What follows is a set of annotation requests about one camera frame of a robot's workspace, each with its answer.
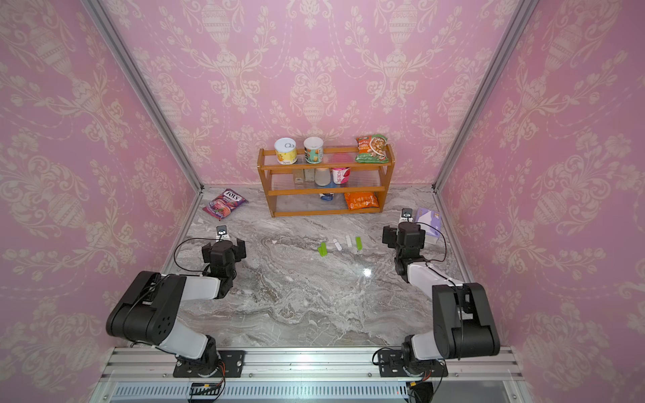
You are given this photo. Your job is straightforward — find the green usb drive front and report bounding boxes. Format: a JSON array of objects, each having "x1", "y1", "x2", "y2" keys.
[{"x1": 317, "y1": 242, "x2": 328, "y2": 257}]

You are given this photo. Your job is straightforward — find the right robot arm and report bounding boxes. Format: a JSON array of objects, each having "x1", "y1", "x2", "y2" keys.
[{"x1": 381, "y1": 222, "x2": 502, "y2": 377}]

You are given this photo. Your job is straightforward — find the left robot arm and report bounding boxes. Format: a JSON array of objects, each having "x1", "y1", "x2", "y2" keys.
[{"x1": 106, "y1": 239, "x2": 246, "y2": 379}]

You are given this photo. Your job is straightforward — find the purple tissue pack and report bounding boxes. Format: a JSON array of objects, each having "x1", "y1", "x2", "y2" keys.
[{"x1": 414, "y1": 208, "x2": 442, "y2": 244}]

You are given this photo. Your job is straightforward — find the pink candy bag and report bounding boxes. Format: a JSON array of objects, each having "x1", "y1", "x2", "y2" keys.
[{"x1": 203, "y1": 188, "x2": 247, "y2": 221}]

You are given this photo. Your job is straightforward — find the orange chips bag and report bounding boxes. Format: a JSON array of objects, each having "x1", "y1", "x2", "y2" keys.
[{"x1": 344, "y1": 191, "x2": 380, "y2": 211}]

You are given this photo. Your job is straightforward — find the wooden shelf rack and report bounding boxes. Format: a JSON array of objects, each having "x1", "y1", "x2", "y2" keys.
[{"x1": 257, "y1": 144, "x2": 396, "y2": 218}]

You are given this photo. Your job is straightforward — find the pink white cup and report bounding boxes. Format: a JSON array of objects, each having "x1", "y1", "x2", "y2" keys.
[{"x1": 331, "y1": 167, "x2": 351, "y2": 185}]

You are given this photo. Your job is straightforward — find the green red snack bag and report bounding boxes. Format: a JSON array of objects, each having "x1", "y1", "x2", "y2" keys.
[{"x1": 355, "y1": 134, "x2": 390, "y2": 164}]

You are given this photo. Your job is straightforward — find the white bottle on shelf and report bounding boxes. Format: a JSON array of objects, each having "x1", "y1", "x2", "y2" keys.
[{"x1": 315, "y1": 168, "x2": 332, "y2": 187}]

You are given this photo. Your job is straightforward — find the yellow white can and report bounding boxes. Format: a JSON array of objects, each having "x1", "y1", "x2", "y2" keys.
[{"x1": 275, "y1": 138, "x2": 298, "y2": 166}]

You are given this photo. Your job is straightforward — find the green white can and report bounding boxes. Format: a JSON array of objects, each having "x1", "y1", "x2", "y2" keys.
[{"x1": 303, "y1": 136, "x2": 324, "y2": 164}]

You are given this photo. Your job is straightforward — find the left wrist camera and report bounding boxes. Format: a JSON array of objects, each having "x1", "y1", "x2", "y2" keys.
[{"x1": 216, "y1": 225, "x2": 230, "y2": 242}]

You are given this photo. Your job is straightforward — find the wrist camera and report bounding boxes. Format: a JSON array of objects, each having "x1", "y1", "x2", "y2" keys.
[
  {"x1": 399, "y1": 208, "x2": 414, "y2": 223},
  {"x1": 216, "y1": 225, "x2": 230, "y2": 242}
]

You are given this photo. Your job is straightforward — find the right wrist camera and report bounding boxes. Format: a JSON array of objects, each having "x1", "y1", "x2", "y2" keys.
[{"x1": 399, "y1": 208, "x2": 414, "y2": 223}]

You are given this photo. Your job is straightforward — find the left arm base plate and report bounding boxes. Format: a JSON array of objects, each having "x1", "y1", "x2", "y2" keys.
[{"x1": 173, "y1": 350, "x2": 246, "y2": 379}]

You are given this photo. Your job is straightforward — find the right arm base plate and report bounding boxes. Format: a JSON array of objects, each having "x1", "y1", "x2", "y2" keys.
[{"x1": 371, "y1": 347, "x2": 448, "y2": 381}]

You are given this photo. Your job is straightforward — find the aluminium front rail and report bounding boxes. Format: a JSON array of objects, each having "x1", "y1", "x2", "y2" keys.
[{"x1": 99, "y1": 346, "x2": 524, "y2": 382}]

